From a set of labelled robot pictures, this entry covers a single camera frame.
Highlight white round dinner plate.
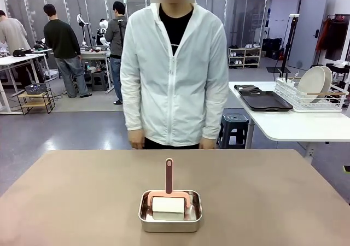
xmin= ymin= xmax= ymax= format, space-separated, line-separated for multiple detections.
xmin=296 ymin=66 xmax=326 ymax=104
xmin=319 ymin=66 xmax=333 ymax=93

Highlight person's left forearm white sleeve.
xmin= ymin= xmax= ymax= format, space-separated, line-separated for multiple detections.
xmin=201 ymin=91 xmax=230 ymax=140

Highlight person's right forearm white sleeve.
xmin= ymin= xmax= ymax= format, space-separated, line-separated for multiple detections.
xmin=120 ymin=91 xmax=145 ymax=132

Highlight person's left hand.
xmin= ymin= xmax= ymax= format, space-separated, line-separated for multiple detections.
xmin=199 ymin=138 xmax=215 ymax=150

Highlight person's right hand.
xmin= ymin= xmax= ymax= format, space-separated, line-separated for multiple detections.
xmin=128 ymin=130 xmax=145 ymax=150

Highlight white side table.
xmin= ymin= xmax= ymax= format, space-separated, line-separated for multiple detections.
xmin=227 ymin=81 xmax=350 ymax=165

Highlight black utility cart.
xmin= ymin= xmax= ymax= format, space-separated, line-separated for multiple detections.
xmin=329 ymin=62 xmax=350 ymax=84

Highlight black clothes rack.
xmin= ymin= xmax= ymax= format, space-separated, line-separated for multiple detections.
xmin=310 ymin=14 xmax=350 ymax=73

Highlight blue-grey plastic stool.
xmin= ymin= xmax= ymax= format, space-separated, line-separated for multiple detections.
xmin=217 ymin=114 xmax=250 ymax=150

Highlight dark grey folded cloth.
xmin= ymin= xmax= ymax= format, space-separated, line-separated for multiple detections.
xmin=234 ymin=84 xmax=264 ymax=96

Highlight black hanging garment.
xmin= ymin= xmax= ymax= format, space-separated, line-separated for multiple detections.
xmin=324 ymin=20 xmax=350 ymax=61

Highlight black tripod with white device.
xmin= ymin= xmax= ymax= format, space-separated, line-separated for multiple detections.
xmin=266 ymin=14 xmax=301 ymax=79

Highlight orange hanging jacket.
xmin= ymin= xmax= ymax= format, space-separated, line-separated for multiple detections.
xmin=316 ymin=18 xmax=332 ymax=52

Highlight grey door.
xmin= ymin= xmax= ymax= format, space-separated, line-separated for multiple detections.
xmin=288 ymin=0 xmax=329 ymax=72

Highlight black equipment cases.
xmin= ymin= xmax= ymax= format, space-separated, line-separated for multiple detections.
xmin=262 ymin=37 xmax=283 ymax=60

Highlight wooden shoe rack with shoes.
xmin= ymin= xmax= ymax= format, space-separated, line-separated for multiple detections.
xmin=228 ymin=43 xmax=263 ymax=69

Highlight pink lint roller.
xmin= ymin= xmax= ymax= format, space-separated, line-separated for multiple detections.
xmin=147 ymin=157 xmax=190 ymax=221

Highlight rectangular stainless steel container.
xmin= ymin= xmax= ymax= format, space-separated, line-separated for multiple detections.
xmin=138 ymin=190 xmax=203 ymax=233

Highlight person in white jacket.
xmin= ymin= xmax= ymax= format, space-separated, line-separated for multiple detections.
xmin=119 ymin=0 xmax=230 ymax=150

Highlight dark grey step stool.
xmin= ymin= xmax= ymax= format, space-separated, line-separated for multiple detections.
xmin=91 ymin=71 xmax=108 ymax=92

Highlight person in grey jacket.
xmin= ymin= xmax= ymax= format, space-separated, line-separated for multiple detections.
xmin=105 ymin=1 xmax=129 ymax=106

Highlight white lab table with clutter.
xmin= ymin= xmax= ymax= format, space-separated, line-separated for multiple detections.
xmin=79 ymin=50 xmax=113 ymax=93

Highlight white black humanoid robot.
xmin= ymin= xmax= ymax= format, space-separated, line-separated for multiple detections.
xmin=97 ymin=18 xmax=110 ymax=46

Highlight person in dark green sweater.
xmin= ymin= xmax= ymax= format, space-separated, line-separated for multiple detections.
xmin=43 ymin=3 xmax=92 ymax=98

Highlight grey mesh basket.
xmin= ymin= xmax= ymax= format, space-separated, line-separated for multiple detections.
xmin=24 ymin=83 xmax=48 ymax=96

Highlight white lab workbench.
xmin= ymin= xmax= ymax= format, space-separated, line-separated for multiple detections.
xmin=0 ymin=54 xmax=42 ymax=114

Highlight person in beige shirt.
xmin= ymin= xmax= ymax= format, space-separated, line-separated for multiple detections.
xmin=0 ymin=10 xmax=33 ymax=58

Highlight white wire dish rack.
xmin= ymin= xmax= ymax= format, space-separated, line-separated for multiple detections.
xmin=275 ymin=77 xmax=350 ymax=113

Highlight wood and black wire shelf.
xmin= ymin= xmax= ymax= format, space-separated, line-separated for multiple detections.
xmin=16 ymin=89 xmax=56 ymax=116

